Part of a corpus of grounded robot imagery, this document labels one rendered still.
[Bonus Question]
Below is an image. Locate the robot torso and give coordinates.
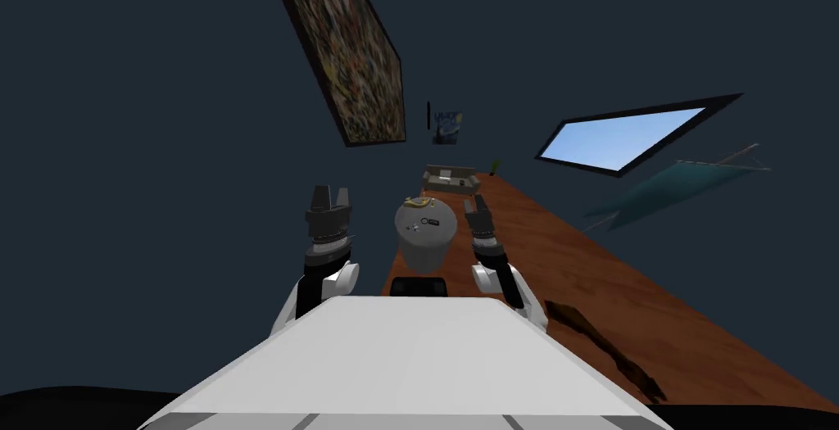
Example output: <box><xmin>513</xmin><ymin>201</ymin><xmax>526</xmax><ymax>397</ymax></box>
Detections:
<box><xmin>134</xmin><ymin>275</ymin><xmax>676</xmax><ymax>430</ymax></box>

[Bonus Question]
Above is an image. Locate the teal curtain on rod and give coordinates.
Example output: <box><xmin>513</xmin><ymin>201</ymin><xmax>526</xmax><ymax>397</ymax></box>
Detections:
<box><xmin>579</xmin><ymin>143</ymin><xmax>773</xmax><ymax>235</ymax></box>

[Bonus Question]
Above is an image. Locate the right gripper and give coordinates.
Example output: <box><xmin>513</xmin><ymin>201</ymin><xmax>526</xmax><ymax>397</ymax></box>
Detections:
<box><xmin>463</xmin><ymin>193</ymin><xmax>498</xmax><ymax>241</ymax></box>

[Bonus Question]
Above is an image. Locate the small blue picture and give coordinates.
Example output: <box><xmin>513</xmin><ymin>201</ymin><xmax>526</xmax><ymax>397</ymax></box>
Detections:
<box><xmin>426</xmin><ymin>101</ymin><xmax>465</xmax><ymax>147</ymax></box>

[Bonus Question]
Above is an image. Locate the dark-framed window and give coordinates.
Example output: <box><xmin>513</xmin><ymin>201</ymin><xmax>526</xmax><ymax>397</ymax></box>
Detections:
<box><xmin>533</xmin><ymin>93</ymin><xmax>746</xmax><ymax>179</ymax></box>

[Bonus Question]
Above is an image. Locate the large dark-framed painting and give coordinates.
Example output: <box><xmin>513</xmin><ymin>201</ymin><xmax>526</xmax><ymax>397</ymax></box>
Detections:
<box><xmin>264</xmin><ymin>0</ymin><xmax>408</xmax><ymax>149</ymax></box>

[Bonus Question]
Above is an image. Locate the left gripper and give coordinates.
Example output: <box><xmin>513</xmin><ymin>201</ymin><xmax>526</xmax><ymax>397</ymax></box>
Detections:
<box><xmin>304</xmin><ymin>184</ymin><xmax>355</xmax><ymax>243</ymax></box>

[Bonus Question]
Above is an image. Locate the grey sofa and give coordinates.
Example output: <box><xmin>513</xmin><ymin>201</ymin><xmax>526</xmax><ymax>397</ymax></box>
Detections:
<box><xmin>420</xmin><ymin>164</ymin><xmax>483</xmax><ymax>196</ymax></box>

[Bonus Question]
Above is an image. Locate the round grey table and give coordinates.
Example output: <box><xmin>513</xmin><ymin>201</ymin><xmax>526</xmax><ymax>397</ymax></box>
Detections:
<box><xmin>393</xmin><ymin>197</ymin><xmax>459</xmax><ymax>274</ymax></box>

